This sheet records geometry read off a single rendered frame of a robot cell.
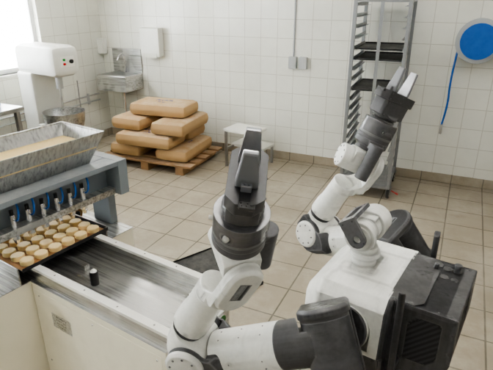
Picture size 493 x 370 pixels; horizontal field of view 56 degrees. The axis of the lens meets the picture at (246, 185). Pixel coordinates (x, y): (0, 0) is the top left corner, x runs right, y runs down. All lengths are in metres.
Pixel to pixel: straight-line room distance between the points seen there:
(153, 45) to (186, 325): 5.32
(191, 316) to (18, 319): 1.21
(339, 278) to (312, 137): 4.52
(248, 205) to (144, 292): 1.20
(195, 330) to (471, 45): 4.29
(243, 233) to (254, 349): 0.28
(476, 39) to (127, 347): 4.10
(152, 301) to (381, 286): 0.97
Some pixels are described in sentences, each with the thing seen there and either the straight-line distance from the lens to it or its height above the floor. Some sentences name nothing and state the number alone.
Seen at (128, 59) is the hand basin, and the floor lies 1.07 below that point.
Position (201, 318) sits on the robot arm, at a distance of 0.87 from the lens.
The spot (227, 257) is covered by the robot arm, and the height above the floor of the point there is 1.47.
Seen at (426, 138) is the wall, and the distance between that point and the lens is 5.19.
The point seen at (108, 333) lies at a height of 0.79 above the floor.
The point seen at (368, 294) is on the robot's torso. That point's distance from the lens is 0.93.
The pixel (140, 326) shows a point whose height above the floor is 0.88.
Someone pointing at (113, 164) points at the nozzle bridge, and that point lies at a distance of 2.05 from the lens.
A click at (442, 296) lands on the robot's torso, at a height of 1.31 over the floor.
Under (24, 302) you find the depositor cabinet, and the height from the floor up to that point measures 0.77.
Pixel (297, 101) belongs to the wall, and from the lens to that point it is 5.38.
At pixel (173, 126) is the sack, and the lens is 5.04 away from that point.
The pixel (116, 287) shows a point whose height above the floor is 0.84.
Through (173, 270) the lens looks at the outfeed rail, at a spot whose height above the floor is 0.89.
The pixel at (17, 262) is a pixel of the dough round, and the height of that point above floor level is 0.90.
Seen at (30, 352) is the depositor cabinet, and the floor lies 0.54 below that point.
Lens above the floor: 1.84
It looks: 22 degrees down
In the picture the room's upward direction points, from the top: straight up
